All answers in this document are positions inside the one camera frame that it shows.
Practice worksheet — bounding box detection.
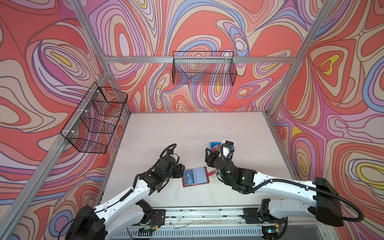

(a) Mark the blue plastic card tray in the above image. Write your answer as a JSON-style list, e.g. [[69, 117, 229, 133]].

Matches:
[[210, 142, 222, 151]]

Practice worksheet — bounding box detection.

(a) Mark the blue credit card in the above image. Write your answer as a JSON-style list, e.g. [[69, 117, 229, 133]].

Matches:
[[183, 170, 195, 186]]

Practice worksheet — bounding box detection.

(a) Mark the red leather card holder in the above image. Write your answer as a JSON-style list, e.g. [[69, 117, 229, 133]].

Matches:
[[182, 167, 217, 188]]

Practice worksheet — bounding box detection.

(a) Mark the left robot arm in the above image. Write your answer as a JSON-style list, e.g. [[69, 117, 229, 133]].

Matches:
[[63, 144, 185, 240]]

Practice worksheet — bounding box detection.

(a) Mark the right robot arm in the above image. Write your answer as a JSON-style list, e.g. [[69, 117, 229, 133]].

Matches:
[[205, 143, 365, 227]]

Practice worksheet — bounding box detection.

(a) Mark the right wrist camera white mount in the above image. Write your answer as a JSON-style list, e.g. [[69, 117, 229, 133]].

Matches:
[[221, 141, 235, 160]]

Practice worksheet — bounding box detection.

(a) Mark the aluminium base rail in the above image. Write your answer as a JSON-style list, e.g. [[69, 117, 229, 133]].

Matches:
[[83, 205, 328, 240]]

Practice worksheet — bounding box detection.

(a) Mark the black wire basket left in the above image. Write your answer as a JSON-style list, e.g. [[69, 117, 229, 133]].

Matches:
[[61, 83, 128, 154]]

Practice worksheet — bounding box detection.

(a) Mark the black wire basket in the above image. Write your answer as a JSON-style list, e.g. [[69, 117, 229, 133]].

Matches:
[[61, 83, 128, 154], [172, 51, 238, 86]]

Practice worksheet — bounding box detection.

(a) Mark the black wire basket back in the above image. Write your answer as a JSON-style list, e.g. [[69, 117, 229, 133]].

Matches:
[[172, 51, 238, 86]]

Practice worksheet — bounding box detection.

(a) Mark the aluminium cage frame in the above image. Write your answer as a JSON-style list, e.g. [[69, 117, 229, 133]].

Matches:
[[0, 0, 340, 240]]

